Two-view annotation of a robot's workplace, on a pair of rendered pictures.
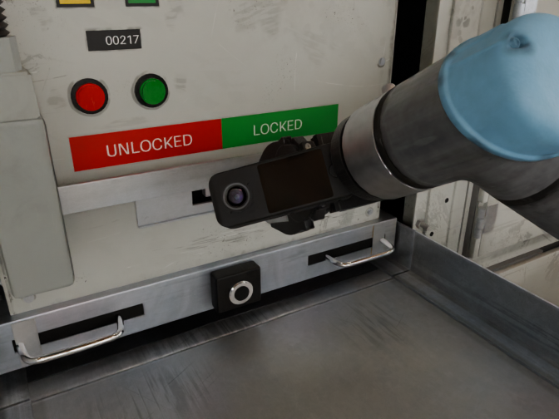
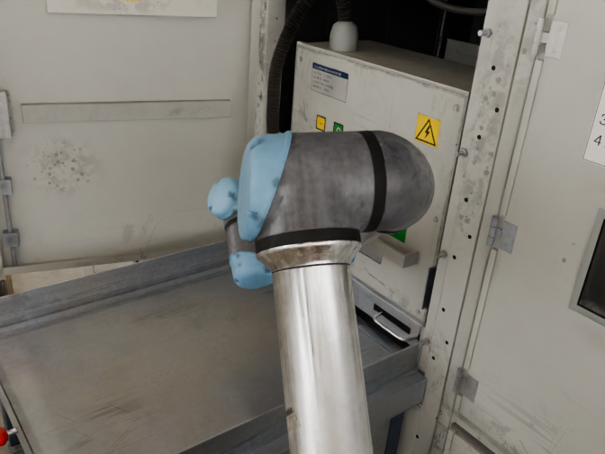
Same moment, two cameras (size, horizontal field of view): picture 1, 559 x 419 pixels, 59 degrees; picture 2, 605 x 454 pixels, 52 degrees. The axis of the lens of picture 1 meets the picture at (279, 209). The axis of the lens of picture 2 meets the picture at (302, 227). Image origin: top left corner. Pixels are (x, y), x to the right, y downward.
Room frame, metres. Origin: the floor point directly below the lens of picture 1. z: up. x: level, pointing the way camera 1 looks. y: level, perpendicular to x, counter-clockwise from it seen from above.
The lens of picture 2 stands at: (0.24, -1.13, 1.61)
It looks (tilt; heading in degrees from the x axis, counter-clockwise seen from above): 26 degrees down; 81
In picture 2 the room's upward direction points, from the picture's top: 5 degrees clockwise
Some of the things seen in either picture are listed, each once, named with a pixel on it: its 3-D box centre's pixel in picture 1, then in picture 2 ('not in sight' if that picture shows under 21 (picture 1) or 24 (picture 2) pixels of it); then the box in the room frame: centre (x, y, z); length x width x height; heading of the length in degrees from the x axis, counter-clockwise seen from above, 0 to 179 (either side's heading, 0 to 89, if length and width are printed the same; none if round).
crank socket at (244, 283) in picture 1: (237, 287); not in sight; (0.53, 0.05, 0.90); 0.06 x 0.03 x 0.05; 120
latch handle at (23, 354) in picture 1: (73, 337); not in sight; (0.43, 0.22, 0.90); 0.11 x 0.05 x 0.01; 120
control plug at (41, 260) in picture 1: (20, 180); not in sight; (0.38, 0.21, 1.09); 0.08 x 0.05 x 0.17; 30
